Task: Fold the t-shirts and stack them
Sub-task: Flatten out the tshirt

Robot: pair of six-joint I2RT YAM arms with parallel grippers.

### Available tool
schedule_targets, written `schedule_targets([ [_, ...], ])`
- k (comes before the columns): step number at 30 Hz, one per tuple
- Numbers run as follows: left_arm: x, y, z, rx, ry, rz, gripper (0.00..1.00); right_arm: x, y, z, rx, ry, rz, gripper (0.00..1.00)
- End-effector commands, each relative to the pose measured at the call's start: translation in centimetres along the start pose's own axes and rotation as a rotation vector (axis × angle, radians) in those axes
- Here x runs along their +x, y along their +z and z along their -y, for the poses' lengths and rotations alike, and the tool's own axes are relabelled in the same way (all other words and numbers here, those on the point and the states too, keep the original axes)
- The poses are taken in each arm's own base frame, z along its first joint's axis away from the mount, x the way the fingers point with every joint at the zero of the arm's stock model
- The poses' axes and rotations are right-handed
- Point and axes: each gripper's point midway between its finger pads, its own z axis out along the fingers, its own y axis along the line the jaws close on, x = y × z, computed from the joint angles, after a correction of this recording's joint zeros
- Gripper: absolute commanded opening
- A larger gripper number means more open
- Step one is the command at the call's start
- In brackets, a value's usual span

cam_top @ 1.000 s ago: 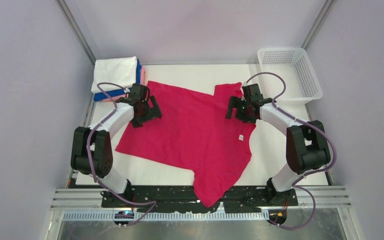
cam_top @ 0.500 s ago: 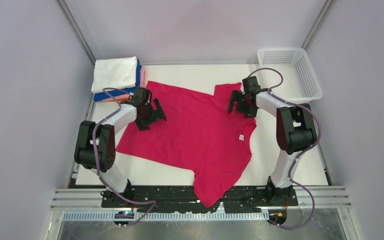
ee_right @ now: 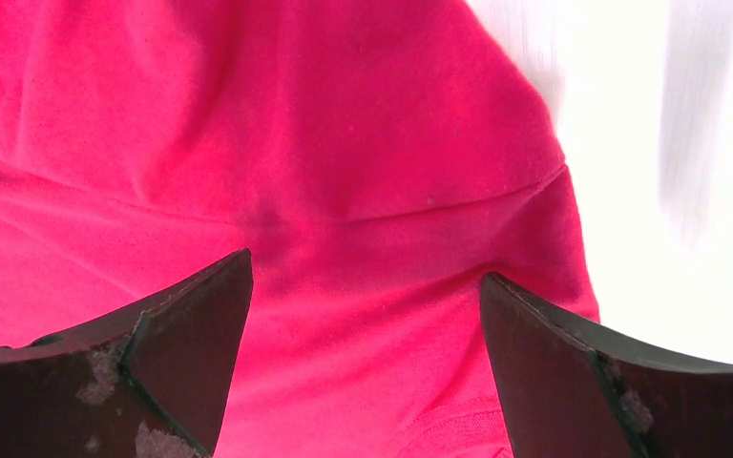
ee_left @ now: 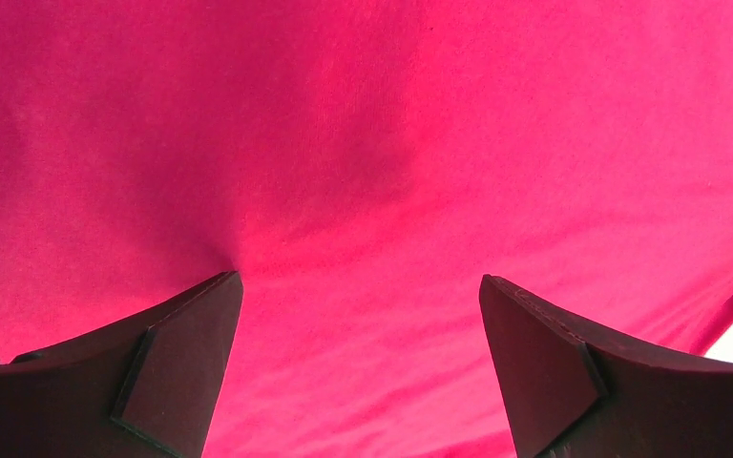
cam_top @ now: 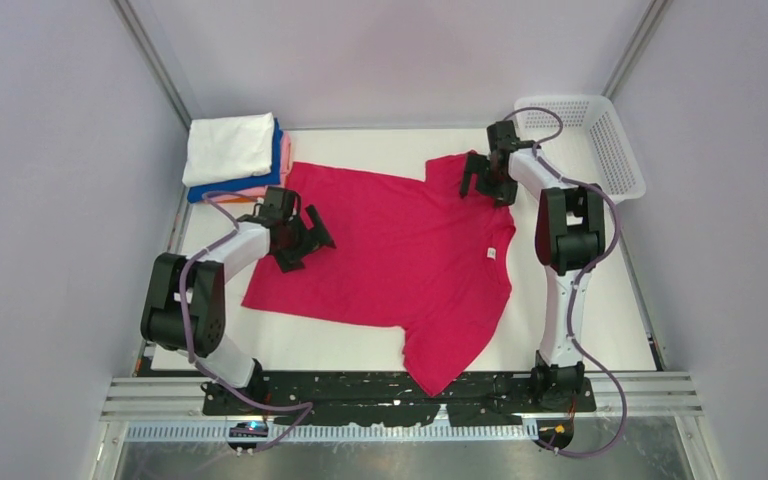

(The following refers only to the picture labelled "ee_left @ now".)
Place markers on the magenta t-shirt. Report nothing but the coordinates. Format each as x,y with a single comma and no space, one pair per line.
362,165

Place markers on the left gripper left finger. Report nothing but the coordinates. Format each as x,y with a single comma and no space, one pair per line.
144,386

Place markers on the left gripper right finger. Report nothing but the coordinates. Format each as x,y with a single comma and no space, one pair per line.
572,387

